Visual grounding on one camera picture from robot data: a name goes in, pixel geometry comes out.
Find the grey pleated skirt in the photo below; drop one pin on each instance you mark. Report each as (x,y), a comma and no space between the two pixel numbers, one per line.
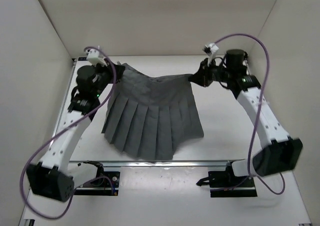
(149,117)

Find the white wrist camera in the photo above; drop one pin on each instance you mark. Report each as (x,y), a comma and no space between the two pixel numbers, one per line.
(211,50)
(94,57)

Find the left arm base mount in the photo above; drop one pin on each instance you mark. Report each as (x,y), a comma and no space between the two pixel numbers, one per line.
(93,178)

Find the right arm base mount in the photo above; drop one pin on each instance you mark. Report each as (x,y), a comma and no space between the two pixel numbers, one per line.
(224,184)

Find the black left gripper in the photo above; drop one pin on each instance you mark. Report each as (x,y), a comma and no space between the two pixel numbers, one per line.
(119,70)

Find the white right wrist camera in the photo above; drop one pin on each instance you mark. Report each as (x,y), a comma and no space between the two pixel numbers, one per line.
(211,50)

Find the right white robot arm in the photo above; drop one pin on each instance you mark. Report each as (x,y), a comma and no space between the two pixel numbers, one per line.
(280,152)

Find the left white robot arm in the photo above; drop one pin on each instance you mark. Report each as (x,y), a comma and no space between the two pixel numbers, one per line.
(51,177)

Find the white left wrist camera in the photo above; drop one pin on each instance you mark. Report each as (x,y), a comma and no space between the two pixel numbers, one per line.
(94,57)

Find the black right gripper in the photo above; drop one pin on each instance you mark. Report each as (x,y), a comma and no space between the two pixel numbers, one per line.
(201,77)

